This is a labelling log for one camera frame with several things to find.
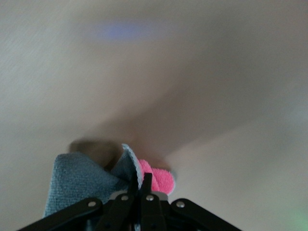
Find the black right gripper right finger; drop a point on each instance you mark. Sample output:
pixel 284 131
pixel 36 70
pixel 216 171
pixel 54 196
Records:
pixel 168 214

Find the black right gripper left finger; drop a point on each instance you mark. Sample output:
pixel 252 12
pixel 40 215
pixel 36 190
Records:
pixel 96 211

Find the pink and grey cloth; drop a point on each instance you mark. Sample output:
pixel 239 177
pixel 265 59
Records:
pixel 77 178

